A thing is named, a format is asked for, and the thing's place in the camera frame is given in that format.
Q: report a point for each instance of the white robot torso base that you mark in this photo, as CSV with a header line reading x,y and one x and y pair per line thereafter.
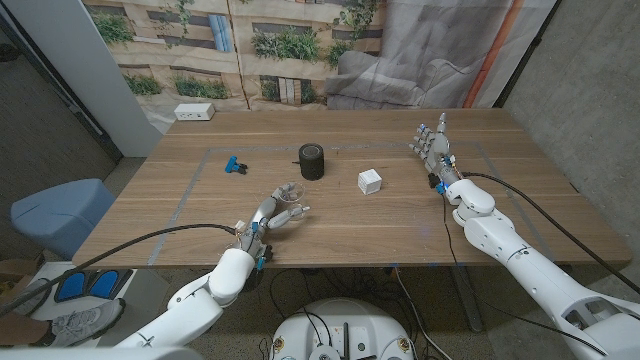
x,y
345,325

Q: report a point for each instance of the brown trouser leg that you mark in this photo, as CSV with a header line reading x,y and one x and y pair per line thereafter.
x,y
20,336

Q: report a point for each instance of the blue black clamp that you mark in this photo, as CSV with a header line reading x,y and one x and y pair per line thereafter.
x,y
232,165

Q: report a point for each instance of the white power strip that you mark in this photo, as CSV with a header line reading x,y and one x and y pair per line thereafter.
x,y
194,111

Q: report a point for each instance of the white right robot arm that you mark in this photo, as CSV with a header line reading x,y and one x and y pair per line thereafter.
x,y
500,240

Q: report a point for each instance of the blue upholstered stool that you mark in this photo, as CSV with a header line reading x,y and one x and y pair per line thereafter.
x,y
60,215

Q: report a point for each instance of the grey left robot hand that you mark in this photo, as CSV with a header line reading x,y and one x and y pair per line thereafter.
x,y
255,235

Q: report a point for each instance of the grey table leg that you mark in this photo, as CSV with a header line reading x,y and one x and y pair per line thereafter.
x,y
467,300

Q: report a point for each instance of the small white box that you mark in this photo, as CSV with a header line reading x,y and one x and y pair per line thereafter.
x,y
370,182

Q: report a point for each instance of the clear glass beaker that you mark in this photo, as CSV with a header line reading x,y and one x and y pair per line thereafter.
x,y
295,197

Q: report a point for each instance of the grey sneaker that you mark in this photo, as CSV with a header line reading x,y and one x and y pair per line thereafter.
x,y
30,298
85,322

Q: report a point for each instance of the black cylindrical speaker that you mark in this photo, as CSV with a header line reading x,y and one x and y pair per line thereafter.
x,y
311,165

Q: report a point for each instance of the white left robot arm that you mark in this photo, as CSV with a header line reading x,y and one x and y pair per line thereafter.
x,y
200,305

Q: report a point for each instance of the brown cardboard box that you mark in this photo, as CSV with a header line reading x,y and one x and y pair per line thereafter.
x,y
12,267

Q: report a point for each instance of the blue black foot pedal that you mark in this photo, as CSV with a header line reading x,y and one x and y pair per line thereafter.
x,y
92,284

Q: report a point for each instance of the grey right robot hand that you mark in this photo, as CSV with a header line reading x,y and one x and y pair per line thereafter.
x,y
440,155

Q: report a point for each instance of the printed backdrop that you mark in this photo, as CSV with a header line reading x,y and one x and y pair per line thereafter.
x,y
300,55

